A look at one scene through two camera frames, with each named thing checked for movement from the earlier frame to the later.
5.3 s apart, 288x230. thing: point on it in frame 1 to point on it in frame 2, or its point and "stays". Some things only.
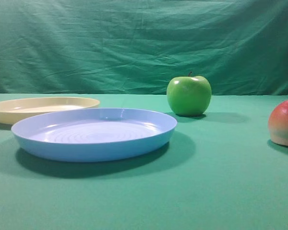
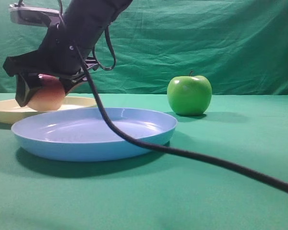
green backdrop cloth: x=243 y=47 stays
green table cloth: x=220 y=170 stays
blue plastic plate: x=94 y=134 stays
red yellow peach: x=283 y=123 to x=50 y=97
